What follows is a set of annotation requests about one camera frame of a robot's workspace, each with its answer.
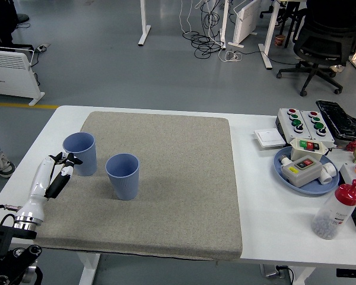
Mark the person's shoe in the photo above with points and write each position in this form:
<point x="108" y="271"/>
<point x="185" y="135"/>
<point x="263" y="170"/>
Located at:
<point x="1" y="166"/>

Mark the grey-brown foam mat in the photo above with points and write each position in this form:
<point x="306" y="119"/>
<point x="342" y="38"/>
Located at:
<point x="166" y="178"/>

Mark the white desk leg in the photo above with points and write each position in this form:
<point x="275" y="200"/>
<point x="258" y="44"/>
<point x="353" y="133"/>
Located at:
<point x="268" y="44"/>
<point x="144" y="26"/>
<point x="224" y="23"/>

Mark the black table control panel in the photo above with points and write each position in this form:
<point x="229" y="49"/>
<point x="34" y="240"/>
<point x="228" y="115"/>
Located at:
<point x="351" y="272"/>

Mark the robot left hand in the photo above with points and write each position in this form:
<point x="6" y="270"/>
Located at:
<point x="38" y="187"/>

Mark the black office chair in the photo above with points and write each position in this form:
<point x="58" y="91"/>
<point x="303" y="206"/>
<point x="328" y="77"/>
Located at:
<point x="323" y="38"/>

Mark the white wall switch panel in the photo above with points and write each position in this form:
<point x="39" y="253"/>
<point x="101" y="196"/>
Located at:
<point x="268" y="138"/>

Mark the blue ribbed plastic cup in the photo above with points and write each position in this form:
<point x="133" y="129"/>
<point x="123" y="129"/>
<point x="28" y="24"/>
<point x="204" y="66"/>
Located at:
<point x="84" y="148"/>
<point x="123" y="187"/>

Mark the blue plate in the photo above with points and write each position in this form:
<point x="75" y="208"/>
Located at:
<point x="314" y="188"/>

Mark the white table leg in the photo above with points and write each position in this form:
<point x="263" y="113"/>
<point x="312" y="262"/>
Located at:
<point x="87" y="270"/>
<point x="304" y="276"/>

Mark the clear bottle red cap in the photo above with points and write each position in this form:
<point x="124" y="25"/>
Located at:
<point x="329" y="216"/>

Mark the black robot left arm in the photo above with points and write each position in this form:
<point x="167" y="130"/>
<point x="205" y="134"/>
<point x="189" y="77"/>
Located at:
<point x="6" y="261"/>

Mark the person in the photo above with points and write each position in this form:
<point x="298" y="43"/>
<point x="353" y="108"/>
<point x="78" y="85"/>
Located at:
<point x="0" y="17"/>

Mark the white pipe fitting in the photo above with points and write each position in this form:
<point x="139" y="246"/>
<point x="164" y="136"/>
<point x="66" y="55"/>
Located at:
<point x="327" y="173"/>

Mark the grey switch box red black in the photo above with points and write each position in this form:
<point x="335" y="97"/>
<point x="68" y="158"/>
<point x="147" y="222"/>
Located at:
<point x="299" y="173"/>

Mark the white panel heater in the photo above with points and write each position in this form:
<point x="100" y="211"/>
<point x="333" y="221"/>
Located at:
<point x="9" y="74"/>
<point x="246" y="17"/>

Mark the brown paper cup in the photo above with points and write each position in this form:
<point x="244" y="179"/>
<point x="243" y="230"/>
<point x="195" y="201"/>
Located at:
<point x="279" y="40"/>

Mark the grey four-button control box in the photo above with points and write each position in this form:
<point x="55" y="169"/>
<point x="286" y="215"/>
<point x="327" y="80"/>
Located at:
<point x="290" y="123"/>
<point x="317" y="127"/>

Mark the black wrapped tray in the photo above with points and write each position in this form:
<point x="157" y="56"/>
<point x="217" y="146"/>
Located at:
<point x="339" y="118"/>

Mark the white switch box green red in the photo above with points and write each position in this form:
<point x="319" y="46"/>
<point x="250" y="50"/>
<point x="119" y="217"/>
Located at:
<point x="307" y="147"/>

